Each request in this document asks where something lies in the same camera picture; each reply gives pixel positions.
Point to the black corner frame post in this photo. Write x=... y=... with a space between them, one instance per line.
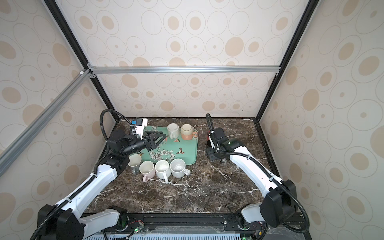
x=62 y=23

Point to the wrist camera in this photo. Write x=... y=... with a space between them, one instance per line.
x=137 y=127
x=217 y=137

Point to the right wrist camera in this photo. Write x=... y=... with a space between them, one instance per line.
x=217 y=137

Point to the white mug back row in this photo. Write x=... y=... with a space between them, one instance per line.
x=173 y=131

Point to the green floral bird tray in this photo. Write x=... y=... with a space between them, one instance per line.
x=171 y=149

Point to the white round mug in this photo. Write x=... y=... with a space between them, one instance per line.
x=163 y=170

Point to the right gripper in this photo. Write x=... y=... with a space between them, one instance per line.
x=210 y=155

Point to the pink mug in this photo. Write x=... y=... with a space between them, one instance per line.
x=147 y=169

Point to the green led circuit board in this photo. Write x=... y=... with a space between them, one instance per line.
x=136 y=226

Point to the left diagonal aluminium bar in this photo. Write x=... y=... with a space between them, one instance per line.
x=25 y=138

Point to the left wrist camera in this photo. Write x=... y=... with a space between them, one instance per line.
x=137 y=127

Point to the light grey mug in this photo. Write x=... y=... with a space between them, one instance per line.
x=134 y=163

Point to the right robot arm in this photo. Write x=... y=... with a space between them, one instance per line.
x=280 y=205

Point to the horizontal aluminium bar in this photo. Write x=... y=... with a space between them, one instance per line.
x=185 y=70

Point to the right black corner post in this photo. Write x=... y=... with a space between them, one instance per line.
x=302 y=25

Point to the cream speckled mug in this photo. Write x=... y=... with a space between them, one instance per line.
x=178 y=168

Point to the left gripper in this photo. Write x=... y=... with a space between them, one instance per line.
x=150 y=145

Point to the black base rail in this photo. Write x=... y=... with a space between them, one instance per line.
x=197 y=226

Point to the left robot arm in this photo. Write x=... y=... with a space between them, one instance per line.
x=64 y=220

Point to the cream orange mug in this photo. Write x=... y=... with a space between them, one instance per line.
x=188 y=133

